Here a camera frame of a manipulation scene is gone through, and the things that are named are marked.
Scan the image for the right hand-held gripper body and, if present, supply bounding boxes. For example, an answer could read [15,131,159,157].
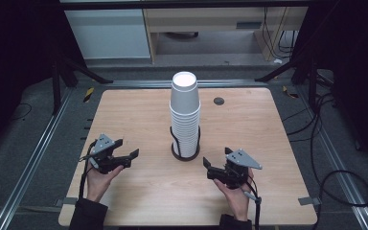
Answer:
[224,148,264,190]

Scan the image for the yellow black tape strip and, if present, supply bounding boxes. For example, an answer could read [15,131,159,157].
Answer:
[282,85,300,100]
[82,86,96,104]

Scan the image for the grey table bracket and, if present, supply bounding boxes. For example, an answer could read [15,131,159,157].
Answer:
[297,196,322,207]
[54,196,79,208]

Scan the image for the white cabinet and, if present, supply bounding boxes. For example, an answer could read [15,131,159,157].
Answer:
[64,9,151,60]

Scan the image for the right hand-held gripper cable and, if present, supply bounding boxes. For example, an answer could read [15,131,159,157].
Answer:
[241,178,263,230]

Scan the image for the thin black floor cable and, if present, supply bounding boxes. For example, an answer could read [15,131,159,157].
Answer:
[10,102,34,122]

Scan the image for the dark curtain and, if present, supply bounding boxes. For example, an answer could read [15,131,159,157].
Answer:
[0,0,87,161]
[295,0,368,177]

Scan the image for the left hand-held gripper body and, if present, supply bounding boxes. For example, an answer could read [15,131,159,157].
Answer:
[87,133,118,175]

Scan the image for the stack of white cups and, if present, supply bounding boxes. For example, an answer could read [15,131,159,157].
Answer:
[169,104,202,160]

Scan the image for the left hand-held gripper cable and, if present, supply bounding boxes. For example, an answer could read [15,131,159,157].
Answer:
[78,139,99,200]

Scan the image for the black cables under desk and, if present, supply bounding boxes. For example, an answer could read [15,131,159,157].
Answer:
[262,7,299,60]

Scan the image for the person's left hand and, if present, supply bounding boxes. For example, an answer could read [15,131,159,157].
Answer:
[85,164,126,203]

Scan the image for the light wooden desk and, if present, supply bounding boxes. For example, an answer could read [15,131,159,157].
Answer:
[142,7,310,62]

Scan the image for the black metal stand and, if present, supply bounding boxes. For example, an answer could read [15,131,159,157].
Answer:
[50,52,114,117]
[254,47,334,113]

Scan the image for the metal floor rail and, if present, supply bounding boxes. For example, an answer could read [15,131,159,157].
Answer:
[296,85,368,230]
[0,86,75,230]
[104,79,266,89]

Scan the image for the person's right hand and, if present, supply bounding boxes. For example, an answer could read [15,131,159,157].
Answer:
[213,168,256,222]

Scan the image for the hand-held gripper cable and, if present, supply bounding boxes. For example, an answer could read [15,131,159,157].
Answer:
[241,178,263,230]
[78,139,99,200]

